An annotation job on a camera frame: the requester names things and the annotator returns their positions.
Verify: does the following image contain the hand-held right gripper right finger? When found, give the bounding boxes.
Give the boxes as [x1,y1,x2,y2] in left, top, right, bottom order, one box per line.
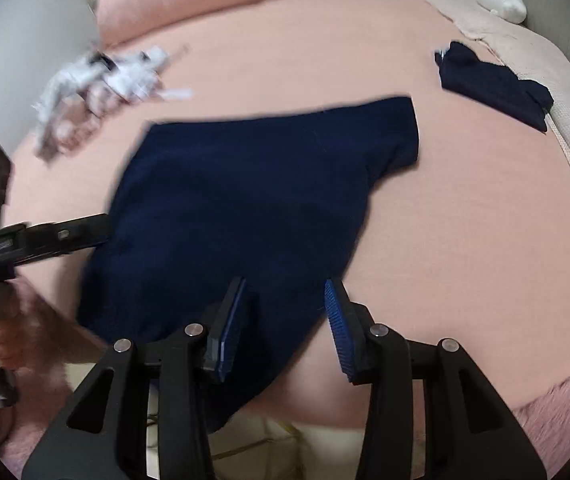
[324,278,548,480]

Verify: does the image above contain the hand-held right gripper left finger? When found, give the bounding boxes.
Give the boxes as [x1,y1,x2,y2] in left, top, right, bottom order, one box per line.
[21,276,248,480]

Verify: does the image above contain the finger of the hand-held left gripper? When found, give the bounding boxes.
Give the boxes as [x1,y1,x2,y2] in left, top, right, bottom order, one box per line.
[24,213,114,260]

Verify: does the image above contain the navy white-striped shorts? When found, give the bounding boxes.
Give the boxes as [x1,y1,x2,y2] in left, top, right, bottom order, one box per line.
[76,96,421,434]

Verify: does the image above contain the person's left forearm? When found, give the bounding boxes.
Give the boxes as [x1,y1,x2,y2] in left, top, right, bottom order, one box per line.
[15,305,109,366]

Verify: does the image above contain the person's left hand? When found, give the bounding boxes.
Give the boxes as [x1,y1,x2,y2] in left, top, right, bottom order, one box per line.
[0,317,24,372]

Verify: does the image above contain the crumpled pink garment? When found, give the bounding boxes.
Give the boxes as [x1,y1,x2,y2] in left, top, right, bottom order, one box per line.
[48,90,116,156]

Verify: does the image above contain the bed with pink sheet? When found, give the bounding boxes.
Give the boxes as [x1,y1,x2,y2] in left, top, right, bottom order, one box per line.
[0,0,570,431]

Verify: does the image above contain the crumpled white garment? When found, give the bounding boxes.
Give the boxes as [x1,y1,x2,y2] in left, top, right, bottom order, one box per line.
[32,45,195,161]

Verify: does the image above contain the person's pink fluffy clothing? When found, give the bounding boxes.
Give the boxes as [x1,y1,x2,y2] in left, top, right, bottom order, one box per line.
[0,280,570,480]

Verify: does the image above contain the folded navy garment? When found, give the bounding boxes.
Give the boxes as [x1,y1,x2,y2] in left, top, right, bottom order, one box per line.
[435,41,554,134]

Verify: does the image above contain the white plush toy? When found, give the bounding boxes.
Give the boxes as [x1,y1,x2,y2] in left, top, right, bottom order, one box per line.
[475,0,528,25]

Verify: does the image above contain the gold wire basket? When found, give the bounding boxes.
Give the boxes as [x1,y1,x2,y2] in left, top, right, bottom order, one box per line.
[147,410,301,480]

